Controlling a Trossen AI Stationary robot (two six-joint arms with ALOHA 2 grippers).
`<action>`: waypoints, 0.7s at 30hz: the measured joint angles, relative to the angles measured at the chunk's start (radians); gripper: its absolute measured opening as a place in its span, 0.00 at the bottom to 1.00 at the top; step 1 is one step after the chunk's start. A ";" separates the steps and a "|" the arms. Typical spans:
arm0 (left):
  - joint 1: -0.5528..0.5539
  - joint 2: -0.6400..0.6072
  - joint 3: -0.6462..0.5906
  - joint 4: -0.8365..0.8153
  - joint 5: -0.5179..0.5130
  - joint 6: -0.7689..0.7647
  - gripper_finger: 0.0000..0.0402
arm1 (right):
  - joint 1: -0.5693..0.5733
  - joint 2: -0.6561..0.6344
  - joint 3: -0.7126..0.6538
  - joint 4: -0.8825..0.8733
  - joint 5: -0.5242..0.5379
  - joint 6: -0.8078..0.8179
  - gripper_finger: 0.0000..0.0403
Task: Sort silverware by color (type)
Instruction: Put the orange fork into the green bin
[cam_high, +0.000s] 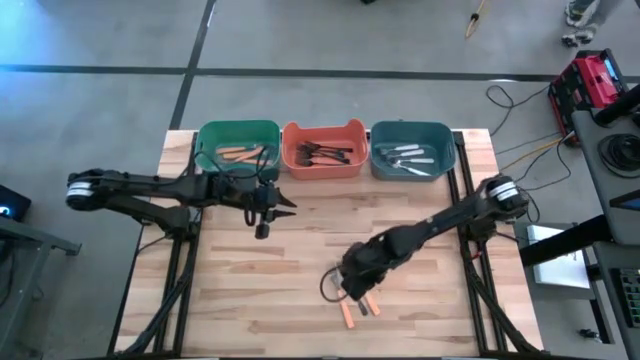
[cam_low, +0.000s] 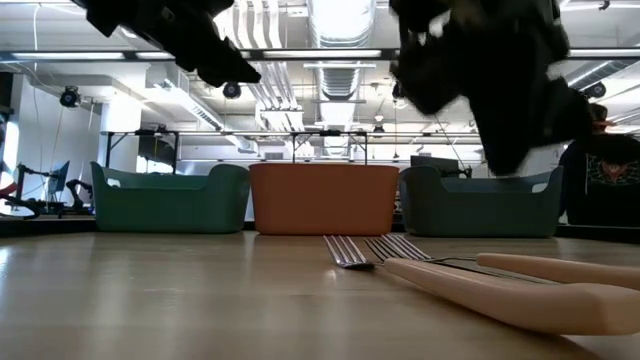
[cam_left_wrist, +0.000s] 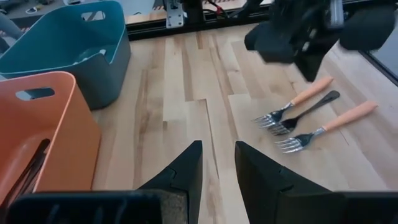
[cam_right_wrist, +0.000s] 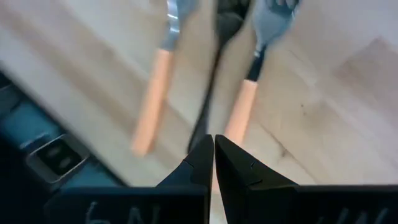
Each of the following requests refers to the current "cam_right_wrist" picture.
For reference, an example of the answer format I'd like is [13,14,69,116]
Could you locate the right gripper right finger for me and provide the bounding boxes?
[215,134,398,224]

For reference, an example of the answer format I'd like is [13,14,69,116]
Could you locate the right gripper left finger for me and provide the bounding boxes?
[43,134,215,224]

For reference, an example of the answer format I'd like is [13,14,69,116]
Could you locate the black metal fork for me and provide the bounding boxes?
[186,0,249,153]

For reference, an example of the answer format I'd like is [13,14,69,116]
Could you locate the orange-handled silver fork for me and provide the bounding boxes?
[223,0,301,147]
[130,0,200,156]

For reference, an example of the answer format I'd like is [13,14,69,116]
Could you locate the small grey camera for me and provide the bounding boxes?
[26,133,91,184]

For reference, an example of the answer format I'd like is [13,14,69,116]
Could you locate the blue-grey camera mount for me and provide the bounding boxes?
[0,73,125,190]

